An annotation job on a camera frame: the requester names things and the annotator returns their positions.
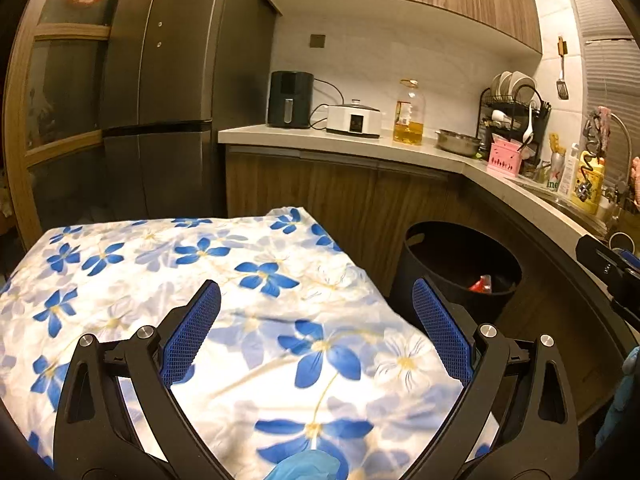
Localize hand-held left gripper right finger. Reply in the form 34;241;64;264
405;278;580;480

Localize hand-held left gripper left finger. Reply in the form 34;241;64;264
52;279;236;480

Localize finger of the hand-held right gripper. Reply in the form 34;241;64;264
575;235;626;283
617;249;640;276

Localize black trash bin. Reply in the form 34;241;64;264
391;221;523;326

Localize blue glove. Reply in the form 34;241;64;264
262;451;351;480

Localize person's right hand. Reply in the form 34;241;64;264
595;344;640;451

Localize steel pot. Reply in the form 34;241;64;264
606;231;637;256

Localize steel sink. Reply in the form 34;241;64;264
535;187;616;233

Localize yellow detergent bottle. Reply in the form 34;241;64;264
570;157;606;215

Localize blue floral cloth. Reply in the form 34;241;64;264
0;205;501;480

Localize white soap bottle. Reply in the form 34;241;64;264
557;143;581;196

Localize steel kitchen faucet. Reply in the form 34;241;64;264
580;110;633;221

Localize pink utensil holder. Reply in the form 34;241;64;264
488;141;523;177

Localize dark rag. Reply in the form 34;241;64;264
582;106;613;148

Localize black dish rack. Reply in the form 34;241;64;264
480;72;552;168

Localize hanging metal spatula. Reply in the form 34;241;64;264
556;36;570;101

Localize steel mixing bowl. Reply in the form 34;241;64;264
435;128;482;156

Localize wooden lower cabinets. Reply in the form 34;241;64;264
224;144;631;426

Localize cooking oil bottle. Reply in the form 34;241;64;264
392;79;425;147

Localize white electric cooker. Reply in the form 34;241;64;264
326;99;385;138

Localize window blinds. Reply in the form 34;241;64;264
562;0;640;191

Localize black air fryer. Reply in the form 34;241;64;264
266;71;315;129

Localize dark grey refrigerator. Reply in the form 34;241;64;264
100;0;276;221

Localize wooden glass door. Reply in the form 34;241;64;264
5;0;138;251

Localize black power cable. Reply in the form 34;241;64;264
309;79;346;128

